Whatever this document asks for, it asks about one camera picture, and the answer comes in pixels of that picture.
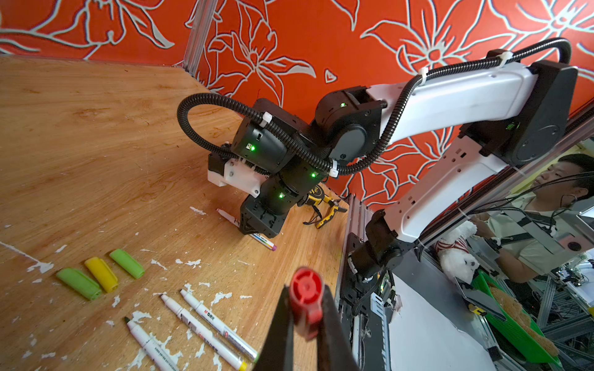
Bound yellow pen cap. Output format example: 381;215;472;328
84;257;119;293

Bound green plastic tray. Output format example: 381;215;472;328
472;271;562;367

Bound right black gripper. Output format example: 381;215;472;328
239;196;289;239

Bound white plush toy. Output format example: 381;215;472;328
434;221;480;284

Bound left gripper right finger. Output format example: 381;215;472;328
316;285;360;371

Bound yellow black pliers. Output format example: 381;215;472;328
297;185;347;229

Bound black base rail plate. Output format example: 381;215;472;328
336;195;391;370

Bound white pen middle yellow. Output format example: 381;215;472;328
160;294;248;371

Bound white pen right green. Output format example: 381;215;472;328
180;289;259;363

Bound person outside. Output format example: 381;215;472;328
471;154;593;284

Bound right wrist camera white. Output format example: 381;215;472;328
207;153;266;198

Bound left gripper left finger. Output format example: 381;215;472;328
253;286;294;371

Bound white pen purple end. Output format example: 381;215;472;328
217;208;277;251

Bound red pen cap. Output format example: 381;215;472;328
289;267;325;341

